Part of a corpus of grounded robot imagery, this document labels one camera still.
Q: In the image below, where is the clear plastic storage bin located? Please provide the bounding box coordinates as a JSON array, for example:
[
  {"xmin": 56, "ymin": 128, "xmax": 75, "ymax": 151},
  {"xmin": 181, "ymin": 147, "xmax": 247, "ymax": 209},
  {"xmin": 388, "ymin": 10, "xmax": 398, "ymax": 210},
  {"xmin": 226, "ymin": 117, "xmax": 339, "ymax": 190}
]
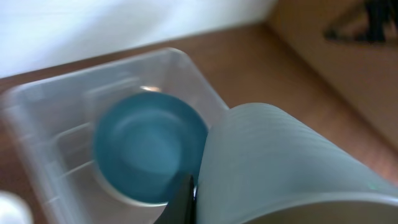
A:
[{"xmin": 3, "ymin": 48, "xmax": 228, "ymax": 224}]

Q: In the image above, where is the dark blue plate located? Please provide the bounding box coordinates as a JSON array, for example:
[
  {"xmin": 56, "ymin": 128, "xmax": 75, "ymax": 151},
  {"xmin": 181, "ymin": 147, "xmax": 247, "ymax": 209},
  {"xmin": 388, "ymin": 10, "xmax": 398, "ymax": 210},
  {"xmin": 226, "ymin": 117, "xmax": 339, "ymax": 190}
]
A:
[{"xmin": 93, "ymin": 91, "xmax": 208, "ymax": 204}]

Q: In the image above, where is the grey cup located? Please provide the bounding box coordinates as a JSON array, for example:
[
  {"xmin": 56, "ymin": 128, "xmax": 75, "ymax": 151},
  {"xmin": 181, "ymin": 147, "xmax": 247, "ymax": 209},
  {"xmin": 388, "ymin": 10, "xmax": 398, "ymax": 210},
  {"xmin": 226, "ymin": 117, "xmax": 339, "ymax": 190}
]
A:
[{"xmin": 196, "ymin": 103, "xmax": 397, "ymax": 224}]

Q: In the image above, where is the white bowl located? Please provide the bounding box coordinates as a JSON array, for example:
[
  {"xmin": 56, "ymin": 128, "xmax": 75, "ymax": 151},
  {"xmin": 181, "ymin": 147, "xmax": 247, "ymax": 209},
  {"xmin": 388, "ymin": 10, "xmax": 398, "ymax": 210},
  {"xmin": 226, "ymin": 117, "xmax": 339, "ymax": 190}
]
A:
[{"xmin": 0, "ymin": 191, "xmax": 34, "ymax": 224}]

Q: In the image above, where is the cream plate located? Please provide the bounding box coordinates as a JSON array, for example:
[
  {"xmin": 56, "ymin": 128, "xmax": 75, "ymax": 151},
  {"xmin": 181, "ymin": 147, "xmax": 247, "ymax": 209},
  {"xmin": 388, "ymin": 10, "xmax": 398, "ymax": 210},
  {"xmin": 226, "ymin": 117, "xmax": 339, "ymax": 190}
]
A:
[{"xmin": 93, "ymin": 161, "xmax": 168, "ymax": 208}]

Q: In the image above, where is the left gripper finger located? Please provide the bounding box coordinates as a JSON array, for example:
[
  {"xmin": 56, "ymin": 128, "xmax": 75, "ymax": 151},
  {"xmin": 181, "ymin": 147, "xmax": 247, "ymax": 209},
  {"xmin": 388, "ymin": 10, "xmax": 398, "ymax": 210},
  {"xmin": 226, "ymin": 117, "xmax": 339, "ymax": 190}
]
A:
[{"xmin": 154, "ymin": 175, "xmax": 196, "ymax": 224}]

